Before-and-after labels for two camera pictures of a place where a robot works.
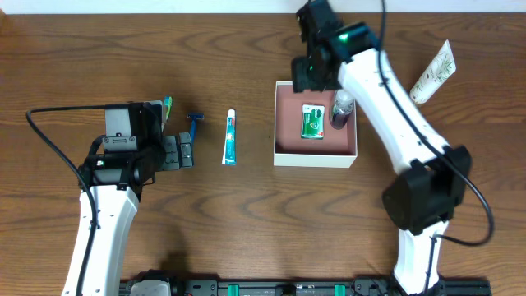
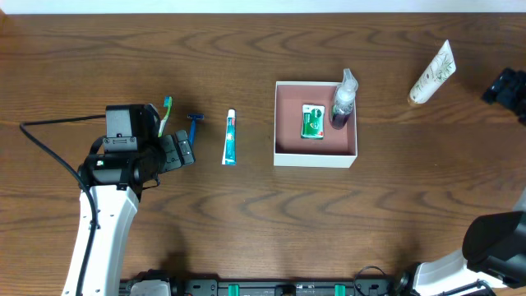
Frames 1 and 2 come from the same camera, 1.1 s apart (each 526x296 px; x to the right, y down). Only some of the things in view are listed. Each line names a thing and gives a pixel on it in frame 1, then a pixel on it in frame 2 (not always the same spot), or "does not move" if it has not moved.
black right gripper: x=304 y=76 to x=505 y=88
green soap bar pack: x=312 y=125 does not move
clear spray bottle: x=341 y=108 does not move
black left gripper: x=171 y=152 does not move
